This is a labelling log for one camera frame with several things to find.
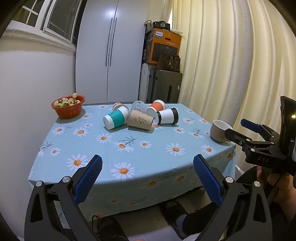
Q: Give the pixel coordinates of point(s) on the brown handbag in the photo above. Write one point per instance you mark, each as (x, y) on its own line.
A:
(170, 62)

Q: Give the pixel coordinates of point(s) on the teal and white paper cup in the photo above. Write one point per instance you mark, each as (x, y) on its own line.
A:
(116, 118)

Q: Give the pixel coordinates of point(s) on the orange and white paper cup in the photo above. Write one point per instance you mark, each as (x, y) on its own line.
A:
(156, 106)

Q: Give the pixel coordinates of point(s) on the beige ceramic cup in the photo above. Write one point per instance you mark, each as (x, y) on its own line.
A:
(217, 134)

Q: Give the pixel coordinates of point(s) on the black camera bag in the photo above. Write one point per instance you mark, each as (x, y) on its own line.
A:
(161, 25)

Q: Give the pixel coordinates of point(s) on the cream curtain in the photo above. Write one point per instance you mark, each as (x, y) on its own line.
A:
(219, 58)

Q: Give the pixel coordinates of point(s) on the pile of pale round fruits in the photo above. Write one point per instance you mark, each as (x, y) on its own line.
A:
(66, 102)

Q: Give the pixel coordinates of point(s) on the person's leg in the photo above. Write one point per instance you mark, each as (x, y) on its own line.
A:
(198, 217)

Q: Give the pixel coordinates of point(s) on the pink and white paper cup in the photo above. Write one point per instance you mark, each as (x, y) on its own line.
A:
(118, 106)

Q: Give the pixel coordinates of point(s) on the red plastic bowl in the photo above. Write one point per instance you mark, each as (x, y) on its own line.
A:
(68, 112)

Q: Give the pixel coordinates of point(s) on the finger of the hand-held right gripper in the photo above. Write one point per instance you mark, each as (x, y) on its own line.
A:
(251, 125)
(235, 135)

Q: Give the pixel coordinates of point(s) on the black shoe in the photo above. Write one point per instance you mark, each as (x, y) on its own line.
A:
(108, 228)

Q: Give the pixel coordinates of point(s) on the orange cardboard box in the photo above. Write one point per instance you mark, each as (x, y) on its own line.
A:
(161, 46)

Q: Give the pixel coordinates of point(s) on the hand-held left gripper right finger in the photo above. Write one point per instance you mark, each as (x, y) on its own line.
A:
(208, 180)

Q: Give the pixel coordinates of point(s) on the brown paper cup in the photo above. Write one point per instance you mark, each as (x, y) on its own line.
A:
(138, 120)

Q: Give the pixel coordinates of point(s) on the clear glass cup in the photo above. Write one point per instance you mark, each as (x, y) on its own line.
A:
(138, 106)

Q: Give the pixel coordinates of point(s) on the white framed window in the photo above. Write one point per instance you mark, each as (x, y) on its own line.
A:
(57, 18)

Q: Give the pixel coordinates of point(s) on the person's right hand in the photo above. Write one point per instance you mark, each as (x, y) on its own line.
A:
(284, 192)

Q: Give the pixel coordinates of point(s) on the grey suitcase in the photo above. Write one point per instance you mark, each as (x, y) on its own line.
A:
(166, 85)

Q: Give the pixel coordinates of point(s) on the blue daisy tablecloth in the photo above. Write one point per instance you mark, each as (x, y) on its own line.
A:
(148, 157)

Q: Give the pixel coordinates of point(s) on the black and white paper cup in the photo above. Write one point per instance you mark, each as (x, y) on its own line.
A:
(166, 115)

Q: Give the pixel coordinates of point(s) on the white wardrobe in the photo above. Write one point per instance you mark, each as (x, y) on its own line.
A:
(97, 58)

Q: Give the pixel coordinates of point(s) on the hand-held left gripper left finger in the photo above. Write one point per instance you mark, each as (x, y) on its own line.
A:
(89, 178)

